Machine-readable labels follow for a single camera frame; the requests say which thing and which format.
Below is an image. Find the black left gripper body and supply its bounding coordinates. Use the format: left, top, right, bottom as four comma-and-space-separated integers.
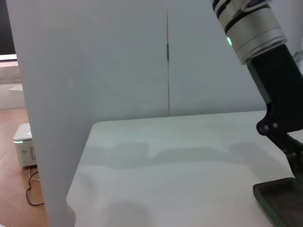
246, 44, 303, 138

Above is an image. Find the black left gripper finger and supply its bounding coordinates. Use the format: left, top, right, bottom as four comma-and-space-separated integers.
272, 132, 303, 180

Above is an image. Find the green glasses case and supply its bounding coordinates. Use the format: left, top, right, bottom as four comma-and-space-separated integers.
252, 177, 303, 227

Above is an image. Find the white box device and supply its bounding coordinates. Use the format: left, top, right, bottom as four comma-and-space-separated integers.
13, 122, 38, 169

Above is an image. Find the black floor cable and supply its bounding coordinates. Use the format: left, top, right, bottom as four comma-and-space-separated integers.
25, 170, 45, 206

